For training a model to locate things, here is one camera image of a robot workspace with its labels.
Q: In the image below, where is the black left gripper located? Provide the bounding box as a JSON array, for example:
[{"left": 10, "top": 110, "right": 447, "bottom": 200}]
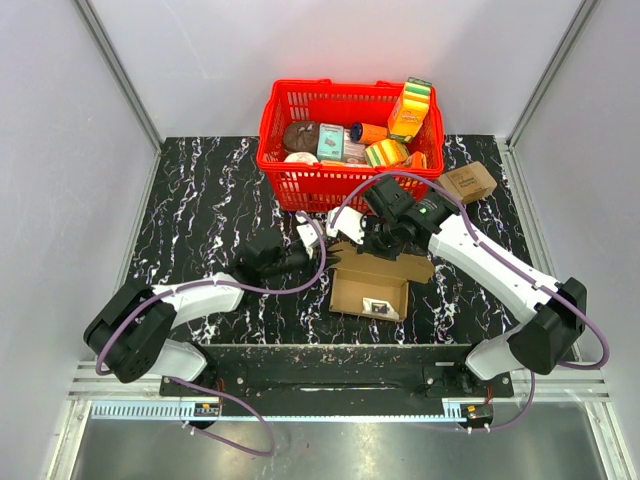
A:
[{"left": 262, "top": 244, "right": 341, "bottom": 283}]

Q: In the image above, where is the brown cardboard box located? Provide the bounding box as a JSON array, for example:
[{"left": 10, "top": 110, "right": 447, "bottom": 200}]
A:
[{"left": 329, "top": 242, "right": 435, "bottom": 323}]

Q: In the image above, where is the white card with stamp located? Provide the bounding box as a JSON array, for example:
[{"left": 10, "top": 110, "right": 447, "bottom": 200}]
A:
[{"left": 362, "top": 297, "right": 400, "bottom": 321}]

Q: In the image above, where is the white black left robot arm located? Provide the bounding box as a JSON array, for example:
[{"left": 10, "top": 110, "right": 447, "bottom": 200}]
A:
[{"left": 83, "top": 233, "right": 313, "bottom": 396}]

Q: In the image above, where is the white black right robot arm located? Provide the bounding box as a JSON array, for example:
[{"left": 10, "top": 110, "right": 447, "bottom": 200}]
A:
[{"left": 362, "top": 175, "right": 586, "bottom": 396}]

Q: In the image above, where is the pink white small box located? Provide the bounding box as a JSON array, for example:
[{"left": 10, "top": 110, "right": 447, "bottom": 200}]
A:
[{"left": 342, "top": 129, "right": 367, "bottom": 164}]

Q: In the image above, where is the light blue Kamenoko sponge box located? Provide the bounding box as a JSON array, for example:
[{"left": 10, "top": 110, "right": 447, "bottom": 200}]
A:
[{"left": 316, "top": 123, "right": 344, "bottom": 161}]

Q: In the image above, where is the green yellow sponge scrubber box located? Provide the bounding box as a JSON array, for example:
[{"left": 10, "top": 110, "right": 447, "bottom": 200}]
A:
[{"left": 387, "top": 77, "right": 433, "bottom": 143}]

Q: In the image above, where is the orange sponge package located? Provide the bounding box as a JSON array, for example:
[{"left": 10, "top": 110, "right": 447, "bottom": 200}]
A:
[{"left": 400, "top": 151, "right": 428, "bottom": 170}]

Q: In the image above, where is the red plastic shopping basket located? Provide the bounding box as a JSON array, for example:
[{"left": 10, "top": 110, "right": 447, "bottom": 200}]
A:
[{"left": 255, "top": 78, "right": 446, "bottom": 218}]

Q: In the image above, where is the yellow green sponge pack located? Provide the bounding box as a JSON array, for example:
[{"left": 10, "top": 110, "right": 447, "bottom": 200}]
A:
[{"left": 364, "top": 138, "right": 410, "bottom": 168}]

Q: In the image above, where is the yellow Kamenoko sponge pack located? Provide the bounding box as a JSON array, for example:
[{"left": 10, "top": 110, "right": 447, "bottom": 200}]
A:
[{"left": 319, "top": 160, "right": 370, "bottom": 168}]

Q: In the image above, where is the scouring pads pack kraft sleeve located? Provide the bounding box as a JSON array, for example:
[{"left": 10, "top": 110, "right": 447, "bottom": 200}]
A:
[{"left": 436, "top": 161, "right": 497, "bottom": 205}]

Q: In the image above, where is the orange cylindrical bottle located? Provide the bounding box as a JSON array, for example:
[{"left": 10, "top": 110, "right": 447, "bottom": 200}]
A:
[{"left": 349, "top": 122, "right": 388, "bottom": 145}]

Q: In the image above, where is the white round sponge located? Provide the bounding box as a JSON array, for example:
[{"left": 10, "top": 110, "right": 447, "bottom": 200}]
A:
[{"left": 284, "top": 152, "right": 318, "bottom": 165}]

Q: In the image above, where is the brown round knitted scrubber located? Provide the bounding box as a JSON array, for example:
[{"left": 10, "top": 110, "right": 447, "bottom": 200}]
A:
[{"left": 283, "top": 121, "right": 319, "bottom": 153}]

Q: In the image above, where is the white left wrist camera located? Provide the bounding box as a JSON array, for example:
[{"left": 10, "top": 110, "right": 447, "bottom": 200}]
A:
[{"left": 295, "top": 211, "right": 324, "bottom": 259}]

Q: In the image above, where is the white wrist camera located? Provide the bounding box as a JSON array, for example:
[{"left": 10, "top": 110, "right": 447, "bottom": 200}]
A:
[
  {"left": 295, "top": 211, "right": 324, "bottom": 259},
  {"left": 325, "top": 207, "right": 365, "bottom": 245}
]

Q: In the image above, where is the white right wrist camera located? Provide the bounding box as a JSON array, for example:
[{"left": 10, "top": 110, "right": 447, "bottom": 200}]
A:
[{"left": 325, "top": 207, "right": 365, "bottom": 245}]

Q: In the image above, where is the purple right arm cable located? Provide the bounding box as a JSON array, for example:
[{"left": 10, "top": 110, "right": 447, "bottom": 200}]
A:
[{"left": 329, "top": 172, "right": 611, "bottom": 432}]

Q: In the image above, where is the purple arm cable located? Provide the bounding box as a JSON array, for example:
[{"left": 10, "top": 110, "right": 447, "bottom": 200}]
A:
[
  {"left": 329, "top": 172, "right": 611, "bottom": 432},
  {"left": 94, "top": 212, "right": 329, "bottom": 457}
]

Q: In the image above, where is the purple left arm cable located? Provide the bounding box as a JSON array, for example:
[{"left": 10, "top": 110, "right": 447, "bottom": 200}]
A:
[{"left": 94, "top": 212, "right": 329, "bottom": 457}]

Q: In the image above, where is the aluminium frame rail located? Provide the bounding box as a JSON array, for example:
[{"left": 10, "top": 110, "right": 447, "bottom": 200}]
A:
[{"left": 74, "top": 0, "right": 164, "bottom": 151}]

